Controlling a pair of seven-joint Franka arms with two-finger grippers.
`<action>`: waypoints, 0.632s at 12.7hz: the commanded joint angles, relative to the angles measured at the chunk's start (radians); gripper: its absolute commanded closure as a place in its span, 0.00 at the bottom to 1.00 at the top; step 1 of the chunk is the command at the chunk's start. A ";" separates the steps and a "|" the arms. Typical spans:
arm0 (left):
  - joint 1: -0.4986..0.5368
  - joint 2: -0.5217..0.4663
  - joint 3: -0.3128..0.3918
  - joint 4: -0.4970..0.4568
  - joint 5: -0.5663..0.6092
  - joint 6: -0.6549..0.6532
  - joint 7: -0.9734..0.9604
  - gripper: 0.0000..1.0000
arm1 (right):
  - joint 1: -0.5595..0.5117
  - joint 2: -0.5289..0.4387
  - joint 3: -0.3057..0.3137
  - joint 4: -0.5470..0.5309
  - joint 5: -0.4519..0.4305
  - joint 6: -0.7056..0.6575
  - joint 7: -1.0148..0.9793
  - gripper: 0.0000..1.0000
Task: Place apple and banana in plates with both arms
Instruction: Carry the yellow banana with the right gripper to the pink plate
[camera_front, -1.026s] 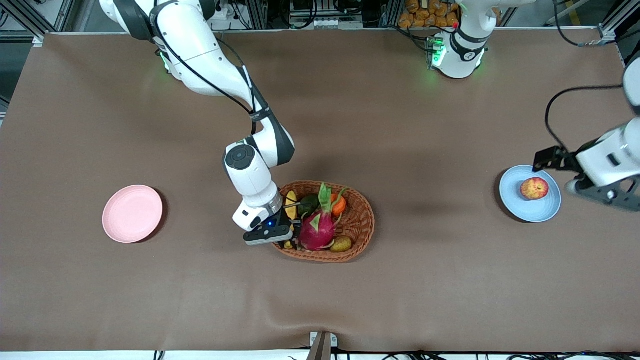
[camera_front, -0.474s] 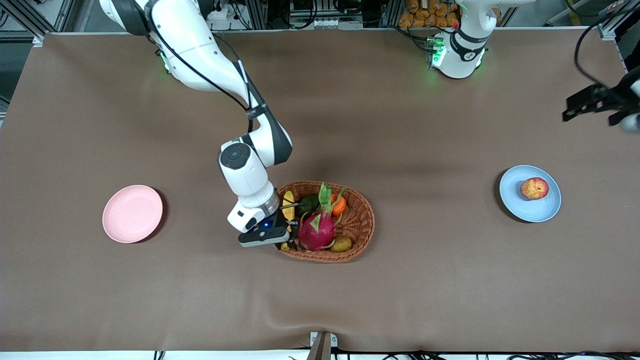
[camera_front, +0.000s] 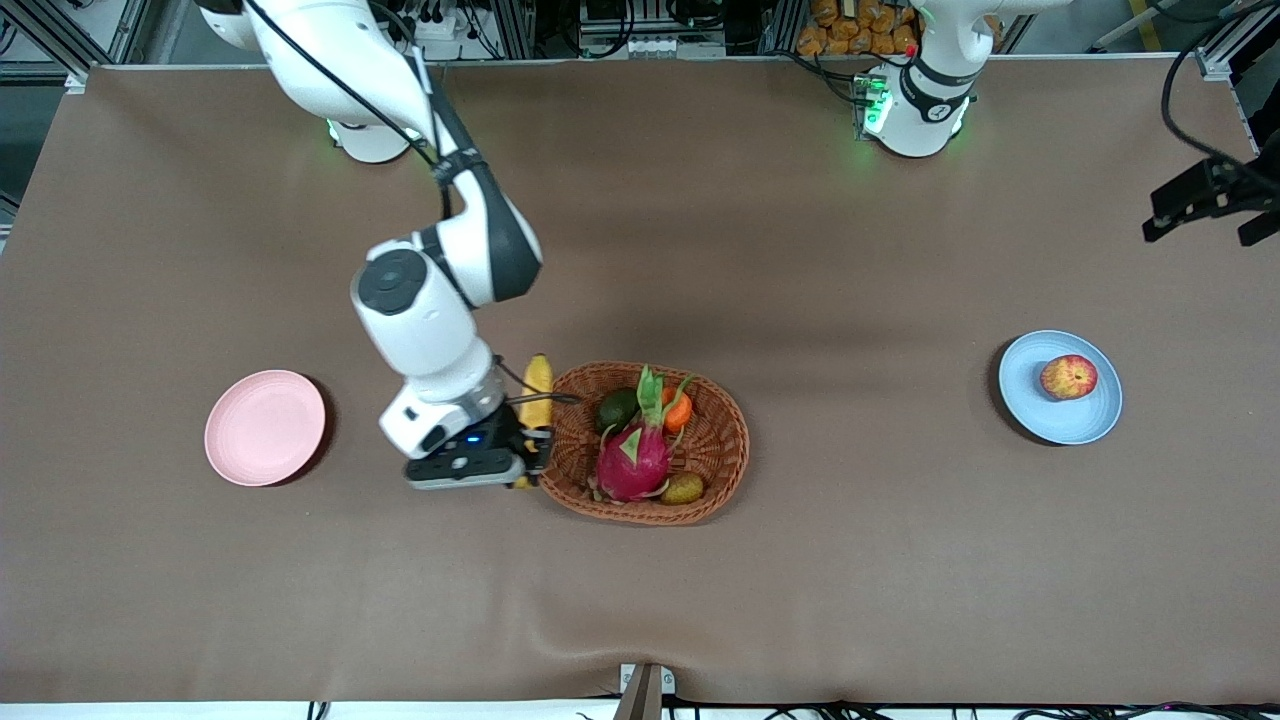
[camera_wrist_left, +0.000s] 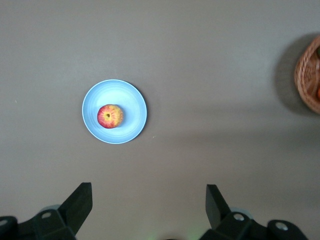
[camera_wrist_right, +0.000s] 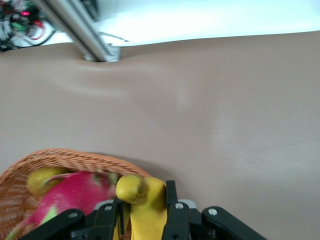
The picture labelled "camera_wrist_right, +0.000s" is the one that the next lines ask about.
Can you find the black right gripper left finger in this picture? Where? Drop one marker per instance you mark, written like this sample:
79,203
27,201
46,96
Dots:
105,220

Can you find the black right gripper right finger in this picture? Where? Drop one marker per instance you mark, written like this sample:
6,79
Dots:
180,222

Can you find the yellow banana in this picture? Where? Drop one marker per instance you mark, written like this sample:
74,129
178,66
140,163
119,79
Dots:
147,210

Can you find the pink dragon fruit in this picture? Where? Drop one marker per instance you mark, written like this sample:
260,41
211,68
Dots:
75,192

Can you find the brown wicker basket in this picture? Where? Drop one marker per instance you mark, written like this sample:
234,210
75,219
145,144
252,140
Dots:
75,157

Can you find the brown table mat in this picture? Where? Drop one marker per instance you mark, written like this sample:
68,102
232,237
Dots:
200,112

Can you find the aluminium camera post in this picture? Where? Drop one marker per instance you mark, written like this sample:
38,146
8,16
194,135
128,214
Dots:
82,30

